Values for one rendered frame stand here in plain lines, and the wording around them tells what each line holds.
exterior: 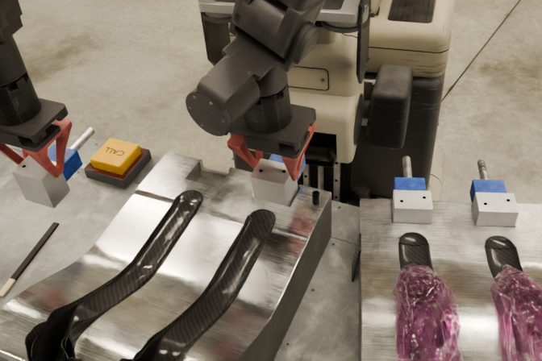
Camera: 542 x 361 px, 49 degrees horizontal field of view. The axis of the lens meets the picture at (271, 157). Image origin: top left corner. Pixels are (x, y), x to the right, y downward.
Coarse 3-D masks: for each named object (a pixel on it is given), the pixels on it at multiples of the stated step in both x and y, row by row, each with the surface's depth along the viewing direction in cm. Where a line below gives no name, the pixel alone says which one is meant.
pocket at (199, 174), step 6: (198, 162) 87; (198, 168) 88; (204, 168) 88; (210, 168) 88; (192, 174) 87; (198, 174) 88; (204, 174) 89; (210, 174) 88; (216, 174) 88; (222, 174) 87; (192, 180) 87; (198, 180) 88; (204, 180) 88; (210, 180) 88; (216, 180) 88; (222, 180) 88; (216, 186) 87
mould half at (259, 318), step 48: (144, 192) 83; (240, 192) 82; (144, 240) 77; (192, 240) 77; (288, 240) 75; (48, 288) 68; (144, 288) 70; (192, 288) 71; (288, 288) 71; (0, 336) 62; (96, 336) 61; (144, 336) 62; (240, 336) 64
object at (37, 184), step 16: (80, 144) 85; (32, 160) 80; (80, 160) 84; (16, 176) 79; (32, 176) 77; (48, 176) 78; (64, 176) 81; (32, 192) 80; (48, 192) 78; (64, 192) 81
